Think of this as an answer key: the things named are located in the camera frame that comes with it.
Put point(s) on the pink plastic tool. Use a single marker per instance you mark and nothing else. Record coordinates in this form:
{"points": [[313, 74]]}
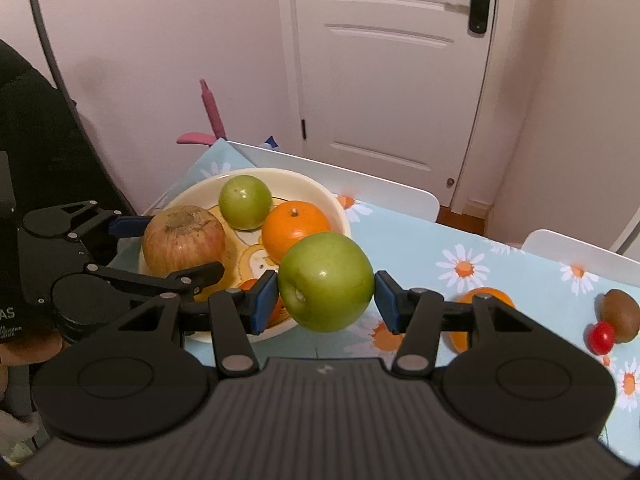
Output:
{"points": [[212, 110]]}

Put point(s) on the small mandarin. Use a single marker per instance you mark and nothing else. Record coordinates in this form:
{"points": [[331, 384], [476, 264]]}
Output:
{"points": [[276, 312]]}

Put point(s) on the person's left hand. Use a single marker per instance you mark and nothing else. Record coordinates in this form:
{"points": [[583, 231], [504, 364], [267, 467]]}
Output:
{"points": [[30, 352]]}

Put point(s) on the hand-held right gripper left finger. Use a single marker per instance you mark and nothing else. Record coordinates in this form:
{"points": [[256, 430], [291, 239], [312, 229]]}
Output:
{"points": [[262, 305]]}

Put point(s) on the white fluffy cloth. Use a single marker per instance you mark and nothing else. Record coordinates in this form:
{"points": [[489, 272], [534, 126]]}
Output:
{"points": [[17, 425]]}

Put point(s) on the grey curved pole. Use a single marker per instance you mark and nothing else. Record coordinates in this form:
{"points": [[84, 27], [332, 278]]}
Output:
{"points": [[50, 60]]}

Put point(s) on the brown kiwi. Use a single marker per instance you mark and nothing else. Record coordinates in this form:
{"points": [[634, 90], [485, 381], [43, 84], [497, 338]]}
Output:
{"points": [[622, 312]]}

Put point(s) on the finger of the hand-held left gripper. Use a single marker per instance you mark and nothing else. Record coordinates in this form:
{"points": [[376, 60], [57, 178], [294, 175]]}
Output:
{"points": [[200, 275], [127, 226]]}

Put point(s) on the orange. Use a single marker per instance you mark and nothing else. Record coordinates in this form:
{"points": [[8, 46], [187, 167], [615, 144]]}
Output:
{"points": [[459, 342], [295, 230]]}

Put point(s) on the cream plate with duck print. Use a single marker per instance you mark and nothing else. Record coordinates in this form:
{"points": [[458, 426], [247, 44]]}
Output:
{"points": [[310, 185]]}

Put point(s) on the red cherry tomato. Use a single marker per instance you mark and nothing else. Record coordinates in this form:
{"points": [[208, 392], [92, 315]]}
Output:
{"points": [[601, 336]]}

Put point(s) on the white chair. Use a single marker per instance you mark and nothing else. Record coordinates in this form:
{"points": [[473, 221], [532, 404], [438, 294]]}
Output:
{"points": [[575, 247], [350, 180]]}

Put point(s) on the small green apple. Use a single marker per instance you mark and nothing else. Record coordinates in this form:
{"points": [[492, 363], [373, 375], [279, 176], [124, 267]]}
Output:
{"points": [[245, 202]]}

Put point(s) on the red yellow apple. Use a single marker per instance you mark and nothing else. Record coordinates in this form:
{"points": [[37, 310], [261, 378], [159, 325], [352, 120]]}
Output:
{"points": [[180, 245]]}

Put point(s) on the black cloth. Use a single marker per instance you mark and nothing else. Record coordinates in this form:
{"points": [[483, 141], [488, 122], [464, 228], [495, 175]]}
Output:
{"points": [[40, 135]]}

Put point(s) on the white panel door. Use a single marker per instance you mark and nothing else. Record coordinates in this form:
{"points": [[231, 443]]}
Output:
{"points": [[380, 100]]}

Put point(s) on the small blue white object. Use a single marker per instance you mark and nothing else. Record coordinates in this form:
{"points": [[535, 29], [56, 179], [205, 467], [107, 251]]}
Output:
{"points": [[271, 143]]}

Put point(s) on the large green apple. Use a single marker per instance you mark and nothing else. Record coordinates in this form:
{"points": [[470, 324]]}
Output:
{"points": [[325, 282]]}

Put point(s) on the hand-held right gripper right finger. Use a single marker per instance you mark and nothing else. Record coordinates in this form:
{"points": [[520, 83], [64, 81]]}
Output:
{"points": [[389, 305]]}

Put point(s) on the blue floral tablecloth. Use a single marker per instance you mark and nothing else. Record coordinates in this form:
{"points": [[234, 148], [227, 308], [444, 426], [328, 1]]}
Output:
{"points": [[430, 242]]}

